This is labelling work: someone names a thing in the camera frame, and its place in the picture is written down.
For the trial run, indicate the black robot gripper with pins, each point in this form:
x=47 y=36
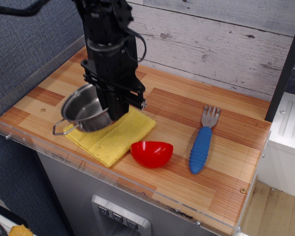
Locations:
x=111 y=68

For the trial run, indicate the stainless steel pot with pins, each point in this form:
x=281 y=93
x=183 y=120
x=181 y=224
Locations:
x=83 y=110

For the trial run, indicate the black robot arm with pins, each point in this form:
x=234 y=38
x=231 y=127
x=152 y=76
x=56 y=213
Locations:
x=106 y=21

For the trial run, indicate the yellow folded cloth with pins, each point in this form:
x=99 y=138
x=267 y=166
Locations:
x=109 y=144

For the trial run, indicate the red plastic bowl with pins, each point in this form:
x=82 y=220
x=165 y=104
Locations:
x=151 y=154

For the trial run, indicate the grey toy fridge cabinet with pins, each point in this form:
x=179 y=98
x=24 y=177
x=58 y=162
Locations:
x=96 y=208

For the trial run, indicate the yellow object bottom left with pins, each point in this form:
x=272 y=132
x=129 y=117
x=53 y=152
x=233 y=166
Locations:
x=20 y=230

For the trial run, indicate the clear acrylic table guard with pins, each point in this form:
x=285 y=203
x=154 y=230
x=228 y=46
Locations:
x=214 y=199

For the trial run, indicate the white toy sink unit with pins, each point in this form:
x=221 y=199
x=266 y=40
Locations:
x=276 y=167

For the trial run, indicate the blue handled metal fork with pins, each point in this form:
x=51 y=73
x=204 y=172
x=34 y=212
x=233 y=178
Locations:
x=199 y=151

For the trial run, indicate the black vertical post right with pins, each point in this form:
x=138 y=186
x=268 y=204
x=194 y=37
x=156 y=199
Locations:
x=282 y=83

